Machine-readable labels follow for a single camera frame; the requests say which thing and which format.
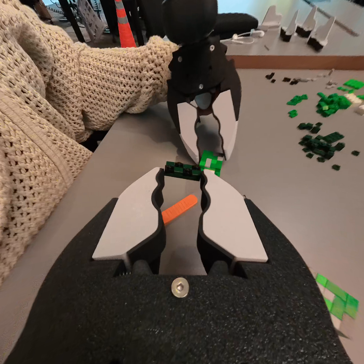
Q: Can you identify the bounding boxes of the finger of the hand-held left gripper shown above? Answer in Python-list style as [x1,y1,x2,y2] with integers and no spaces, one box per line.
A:
[176,102,201,163]
[212,90,239,161]

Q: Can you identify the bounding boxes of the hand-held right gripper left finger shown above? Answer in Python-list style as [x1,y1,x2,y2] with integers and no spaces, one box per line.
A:
[92,167,167,261]

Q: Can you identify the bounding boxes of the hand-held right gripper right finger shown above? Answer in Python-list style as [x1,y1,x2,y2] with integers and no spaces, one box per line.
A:
[197,171,268,263]

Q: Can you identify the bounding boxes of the green and white lego assembly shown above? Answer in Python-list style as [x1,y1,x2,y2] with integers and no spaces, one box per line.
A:
[199,150,224,177]

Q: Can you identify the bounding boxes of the dark green lego plate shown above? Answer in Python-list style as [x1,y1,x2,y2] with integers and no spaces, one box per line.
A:
[164,161,202,181]

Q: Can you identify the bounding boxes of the small black lego pieces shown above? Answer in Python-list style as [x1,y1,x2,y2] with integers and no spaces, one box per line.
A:
[265,72,300,85]

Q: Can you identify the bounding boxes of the pile of dark green lego pieces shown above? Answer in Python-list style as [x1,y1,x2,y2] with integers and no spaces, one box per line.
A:
[297,122,361,171]

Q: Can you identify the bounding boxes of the pile of bright green lego pieces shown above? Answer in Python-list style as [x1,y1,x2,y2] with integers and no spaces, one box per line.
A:
[287,79,364,118]

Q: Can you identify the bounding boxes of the scattered light grey lego pieces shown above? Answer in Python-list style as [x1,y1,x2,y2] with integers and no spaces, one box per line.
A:
[296,68,339,89]

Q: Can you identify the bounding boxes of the small lego creeper head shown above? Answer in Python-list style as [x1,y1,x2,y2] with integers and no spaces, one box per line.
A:
[315,273,360,332]

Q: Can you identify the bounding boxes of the orange brick separator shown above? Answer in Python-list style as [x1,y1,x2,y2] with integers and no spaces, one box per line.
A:
[162,195,198,226]

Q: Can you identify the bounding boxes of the black fabric pouch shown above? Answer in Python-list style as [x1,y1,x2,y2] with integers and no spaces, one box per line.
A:
[215,13,259,34]

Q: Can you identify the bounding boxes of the orange traffic cone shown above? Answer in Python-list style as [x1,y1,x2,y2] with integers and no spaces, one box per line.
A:
[114,0,137,48]

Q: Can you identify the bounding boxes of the person's knit sweater torso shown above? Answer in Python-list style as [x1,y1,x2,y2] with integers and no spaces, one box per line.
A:
[0,0,94,282]

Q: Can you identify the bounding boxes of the white wired earphones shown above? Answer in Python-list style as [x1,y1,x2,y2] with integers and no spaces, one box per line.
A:
[227,29,265,45]

